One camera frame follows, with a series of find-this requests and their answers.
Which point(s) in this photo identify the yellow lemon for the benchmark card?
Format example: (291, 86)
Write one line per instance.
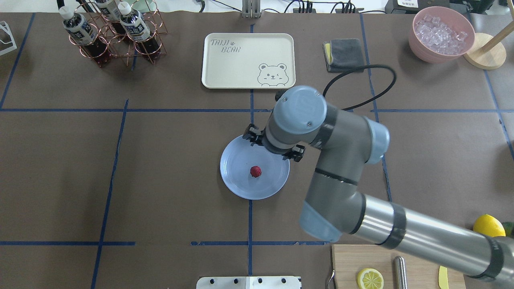
(489, 226)

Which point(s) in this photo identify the yellow plastic knife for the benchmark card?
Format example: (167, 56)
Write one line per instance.
(443, 281)

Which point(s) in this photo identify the bottle white cap left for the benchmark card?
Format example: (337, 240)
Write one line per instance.
(77, 26)

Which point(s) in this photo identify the cream bear tray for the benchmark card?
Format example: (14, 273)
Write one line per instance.
(248, 61)

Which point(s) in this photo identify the bottle white cap rear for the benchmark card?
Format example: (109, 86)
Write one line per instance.
(109, 9)

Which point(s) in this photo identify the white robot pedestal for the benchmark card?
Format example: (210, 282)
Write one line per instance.
(250, 282)

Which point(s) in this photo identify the white wire cup rack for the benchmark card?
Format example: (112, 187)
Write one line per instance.
(7, 41)

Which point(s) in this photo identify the green bowl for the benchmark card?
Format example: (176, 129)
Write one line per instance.
(144, 5)

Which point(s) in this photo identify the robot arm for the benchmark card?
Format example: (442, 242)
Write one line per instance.
(334, 205)

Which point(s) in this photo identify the blue plate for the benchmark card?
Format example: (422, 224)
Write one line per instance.
(235, 163)

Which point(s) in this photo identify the green lime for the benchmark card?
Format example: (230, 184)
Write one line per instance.
(509, 229)

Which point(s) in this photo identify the grey folded cloth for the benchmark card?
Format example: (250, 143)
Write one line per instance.
(343, 54)

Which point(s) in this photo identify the bottle white cap front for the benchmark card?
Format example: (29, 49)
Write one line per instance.
(133, 22)

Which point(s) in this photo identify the lemon half slice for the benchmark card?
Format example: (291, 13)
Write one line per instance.
(370, 278)

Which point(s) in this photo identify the red strawberry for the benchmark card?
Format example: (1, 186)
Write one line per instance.
(255, 171)

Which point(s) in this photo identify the wooden stand with paper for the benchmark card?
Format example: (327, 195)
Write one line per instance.
(492, 24)

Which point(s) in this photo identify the copper wire bottle rack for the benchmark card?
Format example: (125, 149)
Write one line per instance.
(114, 42)

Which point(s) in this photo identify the pink bowl with ice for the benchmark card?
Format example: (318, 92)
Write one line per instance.
(439, 34)

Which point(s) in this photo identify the bottle white cap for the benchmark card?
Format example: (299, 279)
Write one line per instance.
(109, 9)
(77, 26)
(133, 22)

